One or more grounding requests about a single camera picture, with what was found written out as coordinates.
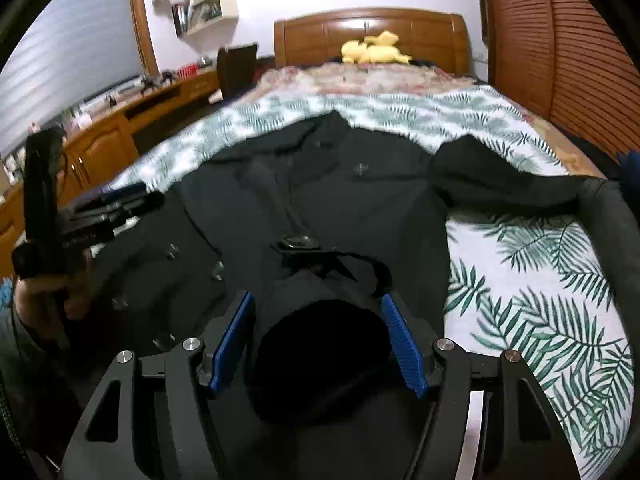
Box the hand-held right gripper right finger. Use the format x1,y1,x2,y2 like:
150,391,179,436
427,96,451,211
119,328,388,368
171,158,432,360
379,292,581,480

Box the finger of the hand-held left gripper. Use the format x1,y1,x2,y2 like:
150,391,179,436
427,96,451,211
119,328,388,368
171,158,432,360
72,182,149,212
99,191,166,234

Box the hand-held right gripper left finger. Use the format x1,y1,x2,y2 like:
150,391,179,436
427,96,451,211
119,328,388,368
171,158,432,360
64,291,257,480

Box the black jacket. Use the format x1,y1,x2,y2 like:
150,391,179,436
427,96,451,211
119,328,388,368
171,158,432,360
75,110,583,480

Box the person's left forearm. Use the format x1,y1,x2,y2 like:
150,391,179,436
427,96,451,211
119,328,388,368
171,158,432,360
0,280,71,441

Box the person's left hand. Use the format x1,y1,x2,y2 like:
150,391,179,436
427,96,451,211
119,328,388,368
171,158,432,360
15,247,98,323

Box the wooden desk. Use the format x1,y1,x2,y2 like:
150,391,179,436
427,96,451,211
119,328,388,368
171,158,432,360
0,67,221,281

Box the black toy figure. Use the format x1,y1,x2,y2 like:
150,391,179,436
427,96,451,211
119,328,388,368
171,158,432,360
140,72,178,94

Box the leaf print bed sheet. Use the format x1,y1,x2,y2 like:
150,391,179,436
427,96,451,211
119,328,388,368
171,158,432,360
107,82,636,478

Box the dark wooden chair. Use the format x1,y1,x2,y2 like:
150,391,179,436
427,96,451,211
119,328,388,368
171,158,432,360
216,42,261,103

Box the window blinds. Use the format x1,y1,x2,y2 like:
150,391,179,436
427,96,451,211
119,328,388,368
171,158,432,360
0,0,161,156

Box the dark grey cloth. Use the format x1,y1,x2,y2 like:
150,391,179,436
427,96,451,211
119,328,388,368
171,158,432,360
575,177,638,361

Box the floral blanket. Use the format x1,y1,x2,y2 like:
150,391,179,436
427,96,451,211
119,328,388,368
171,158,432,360
250,62,481,98

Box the wooden headboard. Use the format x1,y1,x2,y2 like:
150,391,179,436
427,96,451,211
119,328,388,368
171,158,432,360
273,7,473,81

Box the yellow plush toy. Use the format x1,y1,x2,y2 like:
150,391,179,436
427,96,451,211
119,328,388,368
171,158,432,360
341,31,413,66

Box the wooden louvered wardrobe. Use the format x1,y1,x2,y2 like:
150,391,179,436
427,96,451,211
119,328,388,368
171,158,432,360
477,0,640,161

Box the wooden window frame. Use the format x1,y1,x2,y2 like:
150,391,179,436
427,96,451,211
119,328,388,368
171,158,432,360
127,0,160,76

